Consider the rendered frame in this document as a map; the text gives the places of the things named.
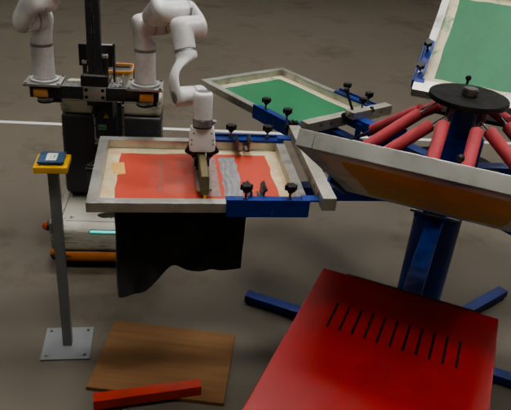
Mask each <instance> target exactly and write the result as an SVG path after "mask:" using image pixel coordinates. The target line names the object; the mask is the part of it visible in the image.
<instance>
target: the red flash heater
mask: <svg viewBox="0 0 511 410"><path fill-rule="evenodd" d="M498 324H499V320H498V319H496V318H494V317H491V316H486V315H483V314H480V313H477V312H472V311H469V310H466V309H463V308H460V307H455V306H452V305H449V304H446V303H441V302H439V301H435V300H433V299H428V298H425V297H421V296H419V295H415V294H410V293H408V292H405V291H402V290H397V289H394V288H391V287H388V286H383V285H380V284H377V283H374V282H371V281H366V280H363V279H360V278H358V277H353V276H349V275H347V274H343V273H339V272H335V271H333V270H329V269H327V268H323V269H322V271H321V274H320V275H319V277H318V278H317V280H316V282H315V284H314V285H313V287H312V289H311V290H310V292H309V294H308V296H307V298H306V299H305V301H304V303H303V305H302V307H301V308H300V310H299V311H298V313H297V315H296V317H295V318H294V320H293V322H292V323H291V325H290V328H289V329H288V330H287V332H286V334H285V336H284V338H283V339H282V341H281V343H280V344H279V346H278V348H277V350H276V351H275V353H274V355H273V357H272V359H271V360H270V361H269V364H268V365H267V367H266V369H265V371H264V372H263V374H262V376H261V377H260V380H259V381H258V382H257V384H256V386H255V388H254V390H253V391H252V392H251V395H250V397H249V398H248V400H247V402H246V403H245V405H244V407H243V408H242V410H490V405H491V389H492V381H493V373H494V365H495V357H496V341H497V333H498Z"/></svg>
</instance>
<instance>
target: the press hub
mask: <svg viewBox="0 0 511 410"><path fill-rule="evenodd" d="M428 94H429V96H430V98H431V99H432V100H434V101H435V102H437V103H438V104H440V105H443V106H445V107H449V108H451V109H453V110H456V111H454V112H453V113H452V118H451V123H450V127H449V130H448V135H447V137H446V141H445V143H444V147H443V151H442V154H441V157H440V159H441V160H445V161H448V162H453V163H456V164H457V162H458V161H457V160H456V157H457V156H458V155H459V154H462V155H463V154H464V150H465V145H466V142H467V139H468V136H469V132H470V129H471V128H473V127H474V122H475V118H476V116H475V114H499V113H502V112H505V111H507V110H508V109H509V106H510V101H509V100H508V99H507V98H506V97H505V96H504V95H502V94H499V93H497V92H496V91H493V90H490V89H486V88H483V87H479V86H475V85H467V84H459V83H443V84H437V85H433V86H431V87H430V89H429V93H428ZM474 113H475V114H474ZM483 143H484V140H483V138H482V141H481V145H480V148H479V152H478V157H477V160H476V164H475V168H476V167H477V166H478V162H479V163H490V162H489V161H488V160H486V159H484V158H482V157H480V155H481V152H482V148H483ZM461 222H462V220H460V223H457V225H456V226H452V225H447V224H443V226H442V229H441V232H440V235H439V240H438V242H437V246H436V248H435V253H434V256H433V259H432V262H431V265H430V270H429V272H428V276H427V279H426V284H425V286H424V290H423V292H422V295H424V296H427V297H430V298H432V299H437V300H440V298H441V295H442V292H443V287H444V283H445V281H446V277H447V275H448V269H449V266H450V263H451V260H452V254H453V252H454V248H455V245H456V240H457V237H458V233H459V231H460V227H461ZM425 223H426V219H424V218H421V217H417V216H414V217H413V223H412V228H411V231H410V234H409V238H408V245H407V248H406V252H405V256H404V262H403V266H402V269H401V273H400V279H399V283H398V286H397V288H399V289H403V286H404V282H405V279H406V277H407V274H408V271H409V268H410V265H411V263H412V260H413V257H414V254H415V251H416V249H417V244H418V242H419V240H420V237H421V233H422V230H423V228H424V225H425Z"/></svg>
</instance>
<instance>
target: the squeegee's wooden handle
mask: <svg viewBox="0 0 511 410"><path fill-rule="evenodd" d="M197 157H198V172H199V184H200V194H201V195H209V173H208V168H207V158H206V153H205V152H198V154H197Z"/></svg>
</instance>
